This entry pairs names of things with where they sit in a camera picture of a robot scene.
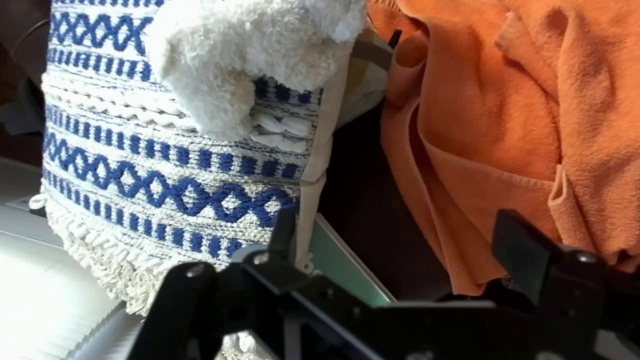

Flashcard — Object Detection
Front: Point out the green book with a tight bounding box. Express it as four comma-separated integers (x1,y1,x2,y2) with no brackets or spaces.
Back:
308,212,399,309

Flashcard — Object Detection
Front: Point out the orange fleece blanket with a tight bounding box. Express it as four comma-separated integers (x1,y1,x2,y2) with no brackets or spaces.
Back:
366,0,640,299

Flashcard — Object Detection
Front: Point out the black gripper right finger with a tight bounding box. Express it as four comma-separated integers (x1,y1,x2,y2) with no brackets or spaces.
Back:
488,208,613,360

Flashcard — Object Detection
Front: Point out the blue white woven pillow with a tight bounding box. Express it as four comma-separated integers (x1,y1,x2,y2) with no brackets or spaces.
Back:
29,0,348,319

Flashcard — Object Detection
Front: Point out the white fluffy plush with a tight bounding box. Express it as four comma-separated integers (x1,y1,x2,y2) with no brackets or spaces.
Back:
146,0,368,142

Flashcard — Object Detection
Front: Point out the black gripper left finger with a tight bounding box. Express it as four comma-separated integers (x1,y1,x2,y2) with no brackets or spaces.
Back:
129,206,317,360

